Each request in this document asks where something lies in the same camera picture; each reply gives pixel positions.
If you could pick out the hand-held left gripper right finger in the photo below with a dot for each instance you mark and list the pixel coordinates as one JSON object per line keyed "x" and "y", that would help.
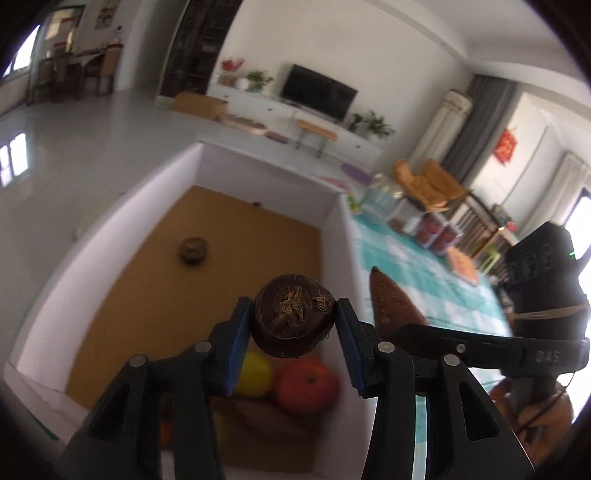
{"x": 353, "y": 355}

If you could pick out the large sweet potato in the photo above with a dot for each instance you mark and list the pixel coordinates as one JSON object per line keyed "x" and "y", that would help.
{"x": 390, "y": 300}

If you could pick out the red flowers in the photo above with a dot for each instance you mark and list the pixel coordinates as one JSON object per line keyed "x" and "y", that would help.
{"x": 232, "y": 64}

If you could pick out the small potted plant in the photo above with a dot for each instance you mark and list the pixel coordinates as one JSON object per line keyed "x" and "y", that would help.
{"x": 355, "y": 123}

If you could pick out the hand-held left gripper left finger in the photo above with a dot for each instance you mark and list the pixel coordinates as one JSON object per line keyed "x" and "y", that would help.
{"x": 235, "y": 350}

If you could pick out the brown cardboard box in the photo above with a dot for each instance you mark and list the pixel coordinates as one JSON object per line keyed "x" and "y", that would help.
{"x": 201, "y": 106}

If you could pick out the low clear container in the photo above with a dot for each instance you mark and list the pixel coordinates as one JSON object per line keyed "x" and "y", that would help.
{"x": 378, "y": 201}

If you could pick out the purple floor mat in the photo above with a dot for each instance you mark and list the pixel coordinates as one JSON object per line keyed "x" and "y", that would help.
{"x": 356, "y": 173}

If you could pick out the wooden bench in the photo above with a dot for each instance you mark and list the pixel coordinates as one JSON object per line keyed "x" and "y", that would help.
{"x": 316, "y": 128}

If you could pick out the orange cover book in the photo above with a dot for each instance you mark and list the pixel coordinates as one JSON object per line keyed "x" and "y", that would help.
{"x": 461, "y": 265}

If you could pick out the tall clear container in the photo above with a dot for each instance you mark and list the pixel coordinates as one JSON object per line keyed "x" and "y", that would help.
{"x": 406, "y": 217}

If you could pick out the person's right forearm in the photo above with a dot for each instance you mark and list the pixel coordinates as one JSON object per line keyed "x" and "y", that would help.
{"x": 531, "y": 415}

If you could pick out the orange lounge chair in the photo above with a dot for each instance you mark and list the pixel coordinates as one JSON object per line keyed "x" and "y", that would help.
{"x": 431, "y": 187}

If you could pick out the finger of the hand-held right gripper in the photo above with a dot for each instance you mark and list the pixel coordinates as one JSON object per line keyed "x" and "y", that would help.
{"x": 461, "y": 346}

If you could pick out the black television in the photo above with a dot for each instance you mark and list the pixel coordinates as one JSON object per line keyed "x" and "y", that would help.
{"x": 318, "y": 92}

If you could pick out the fruit-printed box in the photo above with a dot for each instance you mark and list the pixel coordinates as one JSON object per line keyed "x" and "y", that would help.
{"x": 354, "y": 204}

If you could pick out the grey curtain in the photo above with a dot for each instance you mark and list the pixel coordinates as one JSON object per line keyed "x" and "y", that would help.
{"x": 485, "y": 124}

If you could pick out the green checked tablecloth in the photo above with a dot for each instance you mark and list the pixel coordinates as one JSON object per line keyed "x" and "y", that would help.
{"x": 415, "y": 267}

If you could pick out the yellow apple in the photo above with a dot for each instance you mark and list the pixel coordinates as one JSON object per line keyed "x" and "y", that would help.
{"x": 254, "y": 376}

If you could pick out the white curtain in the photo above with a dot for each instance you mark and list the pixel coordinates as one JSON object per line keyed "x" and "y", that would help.
{"x": 565, "y": 189}

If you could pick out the wooden dining chair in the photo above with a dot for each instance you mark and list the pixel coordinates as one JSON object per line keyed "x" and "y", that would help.
{"x": 101, "y": 71}

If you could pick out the white television cabinet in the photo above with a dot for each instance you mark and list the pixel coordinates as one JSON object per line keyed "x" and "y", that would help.
{"x": 277, "y": 108}

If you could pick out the small sweet potato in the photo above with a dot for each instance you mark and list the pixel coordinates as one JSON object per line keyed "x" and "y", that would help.
{"x": 268, "y": 420}

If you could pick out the red wall decoration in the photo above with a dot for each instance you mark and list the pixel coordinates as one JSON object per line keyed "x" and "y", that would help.
{"x": 506, "y": 146}

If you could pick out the round wicker tray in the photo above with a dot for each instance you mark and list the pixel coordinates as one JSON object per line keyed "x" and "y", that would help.
{"x": 242, "y": 124}

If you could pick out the white cardboard box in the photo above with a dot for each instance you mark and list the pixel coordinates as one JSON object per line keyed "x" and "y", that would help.
{"x": 138, "y": 277}

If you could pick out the leafy plant in pot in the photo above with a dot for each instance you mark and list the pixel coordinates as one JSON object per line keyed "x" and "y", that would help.
{"x": 258, "y": 81}

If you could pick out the green plastic stool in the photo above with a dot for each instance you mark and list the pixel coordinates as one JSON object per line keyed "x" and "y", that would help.
{"x": 491, "y": 261}

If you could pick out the large potted plant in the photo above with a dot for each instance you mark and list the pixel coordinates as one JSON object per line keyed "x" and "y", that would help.
{"x": 378, "y": 123}

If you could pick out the white tower air conditioner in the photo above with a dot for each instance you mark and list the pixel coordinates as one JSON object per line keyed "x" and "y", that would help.
{"x": 443, "y": 129}

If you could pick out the dark display cabinet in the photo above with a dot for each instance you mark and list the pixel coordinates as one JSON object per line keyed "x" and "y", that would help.
{"x": 198, "y": 50}

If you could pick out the wooden slatted chair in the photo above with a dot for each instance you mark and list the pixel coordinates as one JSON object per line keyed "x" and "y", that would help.
{"x": 480, "y": 226}

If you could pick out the dark mangosteen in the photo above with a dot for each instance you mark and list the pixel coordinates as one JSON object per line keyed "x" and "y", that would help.
{"x": 194, "y": 251}
{"x": 291, "y": 318}

